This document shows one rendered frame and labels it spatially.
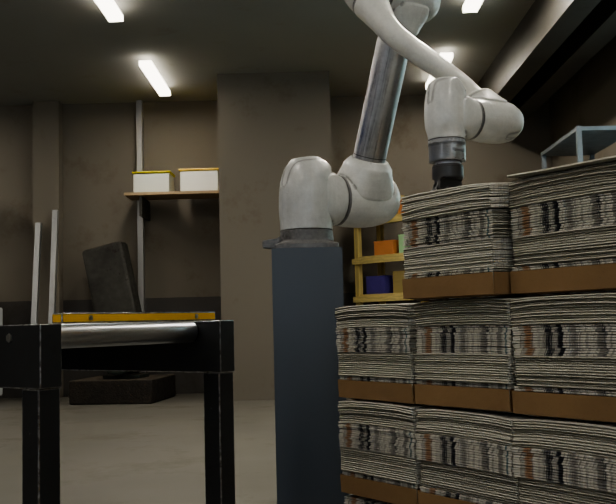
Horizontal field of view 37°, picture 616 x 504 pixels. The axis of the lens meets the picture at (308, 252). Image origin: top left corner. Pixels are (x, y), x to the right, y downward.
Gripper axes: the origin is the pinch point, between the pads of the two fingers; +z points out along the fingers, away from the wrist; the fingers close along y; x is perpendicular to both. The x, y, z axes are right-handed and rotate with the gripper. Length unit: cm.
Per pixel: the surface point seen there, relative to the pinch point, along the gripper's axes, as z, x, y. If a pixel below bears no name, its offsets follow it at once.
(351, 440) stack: 46, 17, -19
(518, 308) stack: 15.3, -38.6, -18.3
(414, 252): 2.3, -10.3, -20.0
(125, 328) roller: 17, 21, -74
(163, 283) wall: -31, 803, 288
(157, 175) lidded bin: -147, 755, 261
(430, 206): -6.9, -17.2, -20.9
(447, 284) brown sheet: 9.9, -21.6, -20.9
